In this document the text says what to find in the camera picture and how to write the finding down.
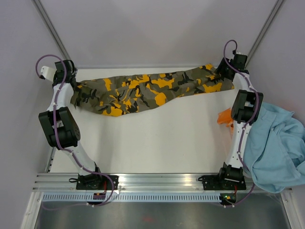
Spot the camouflage trousers yellow green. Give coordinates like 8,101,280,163
71,64,234,117

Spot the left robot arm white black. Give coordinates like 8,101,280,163
39,60,107,190

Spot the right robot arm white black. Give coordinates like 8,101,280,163
213,51,264,191

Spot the orange garment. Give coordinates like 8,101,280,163
217,108,234,136

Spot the light blue garment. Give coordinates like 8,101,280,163
244,103,305,193

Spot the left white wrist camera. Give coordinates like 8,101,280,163
40,66,56,82

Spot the left aluminium frame post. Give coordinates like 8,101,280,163
31,0,71,59

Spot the aluminium frame post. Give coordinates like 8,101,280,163
246,0,285,66
31,0,71,59

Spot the right aluminium frame post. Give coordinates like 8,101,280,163
246,0,285,66

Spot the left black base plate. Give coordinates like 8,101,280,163
76,174,119,191

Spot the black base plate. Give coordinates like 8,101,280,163
76,174,119,191
198,175,246,191

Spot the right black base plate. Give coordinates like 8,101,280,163
198,175,246,191

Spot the aluminium mounting rail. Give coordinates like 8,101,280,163
33,173,293,193

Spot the white slotted cable duct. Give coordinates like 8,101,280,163
42,192,221,203

